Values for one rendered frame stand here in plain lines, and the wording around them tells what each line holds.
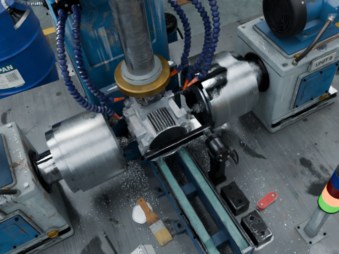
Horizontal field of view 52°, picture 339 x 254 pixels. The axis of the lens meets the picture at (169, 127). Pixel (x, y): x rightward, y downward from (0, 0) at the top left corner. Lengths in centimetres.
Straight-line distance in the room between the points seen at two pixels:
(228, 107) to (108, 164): 45
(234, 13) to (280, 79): 221
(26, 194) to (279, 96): 91
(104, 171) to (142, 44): 42
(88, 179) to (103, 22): 51
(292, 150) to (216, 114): 41
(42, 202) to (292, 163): 92
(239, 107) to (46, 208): 72
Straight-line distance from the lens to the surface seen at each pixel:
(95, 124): 112
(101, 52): 127
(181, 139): 120
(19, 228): 121
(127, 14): 94
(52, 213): 122
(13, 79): 262
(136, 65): 105
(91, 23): 120
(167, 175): 126
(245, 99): 124
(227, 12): 346
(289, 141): 150
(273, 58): 128
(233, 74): 122
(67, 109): 171
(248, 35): 136
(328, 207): 109
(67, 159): 111
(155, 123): 117
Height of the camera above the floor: 201
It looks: 53 degrees down
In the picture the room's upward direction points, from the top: 9 degrees counter-clockwise
